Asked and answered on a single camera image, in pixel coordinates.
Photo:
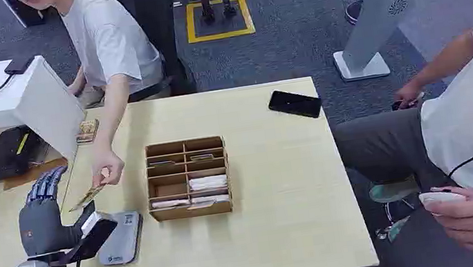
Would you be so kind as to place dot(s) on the teal chair base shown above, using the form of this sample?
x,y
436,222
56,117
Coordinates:
x,y
392,191

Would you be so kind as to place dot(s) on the small black handheld object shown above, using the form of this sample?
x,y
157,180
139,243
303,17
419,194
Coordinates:
x,y
399,105

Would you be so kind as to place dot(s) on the black smartphone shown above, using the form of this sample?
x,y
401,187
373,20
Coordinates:
x,y
295,104

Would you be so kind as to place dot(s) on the upright card in box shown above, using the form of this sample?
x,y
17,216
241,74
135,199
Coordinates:
x,y
202,157

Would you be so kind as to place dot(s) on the yellowish printed card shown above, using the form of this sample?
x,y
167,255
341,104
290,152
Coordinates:
x,y
87,198

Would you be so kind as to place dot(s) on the seated person in white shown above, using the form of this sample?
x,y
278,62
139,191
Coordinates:
x,y
112,39

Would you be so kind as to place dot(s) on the small black device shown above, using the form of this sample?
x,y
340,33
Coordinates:
x,y
19,65

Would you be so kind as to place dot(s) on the wooden card box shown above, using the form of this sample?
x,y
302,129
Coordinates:
x,y
192,210

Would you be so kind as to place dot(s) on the stack of printed cards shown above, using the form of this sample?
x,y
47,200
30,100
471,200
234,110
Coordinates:
x,y
87,131

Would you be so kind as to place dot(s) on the watch person's right hand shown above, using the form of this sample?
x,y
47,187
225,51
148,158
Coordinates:
x,y
407,93

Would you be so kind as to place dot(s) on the grey card reader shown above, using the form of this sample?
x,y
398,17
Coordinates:
x,y
122,241

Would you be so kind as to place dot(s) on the person with wristwatch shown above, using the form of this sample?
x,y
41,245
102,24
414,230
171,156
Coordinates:
x,y
471,127

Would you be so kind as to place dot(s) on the dark round floor object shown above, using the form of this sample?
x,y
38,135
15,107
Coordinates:
x,y
353,12

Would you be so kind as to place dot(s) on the white monitor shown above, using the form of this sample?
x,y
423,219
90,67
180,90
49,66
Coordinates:
x,y
28,101

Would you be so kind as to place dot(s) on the white handheld controller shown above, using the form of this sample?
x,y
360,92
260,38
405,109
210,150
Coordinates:
x,y
440,197

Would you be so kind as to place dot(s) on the seated person's hand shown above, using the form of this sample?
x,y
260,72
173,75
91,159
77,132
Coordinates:
x,y
107,167

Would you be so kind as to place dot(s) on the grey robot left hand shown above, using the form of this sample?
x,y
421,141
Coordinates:
x,y
42,229

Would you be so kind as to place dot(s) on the black desktop printer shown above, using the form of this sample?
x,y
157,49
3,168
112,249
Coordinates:
x,y
10,152

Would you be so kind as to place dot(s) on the white kiosk stand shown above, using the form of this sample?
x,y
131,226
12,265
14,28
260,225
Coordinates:
x,y
380,6

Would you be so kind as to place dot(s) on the white card stack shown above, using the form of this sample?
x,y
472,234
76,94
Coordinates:
x,y
210,199
208,182
170,203

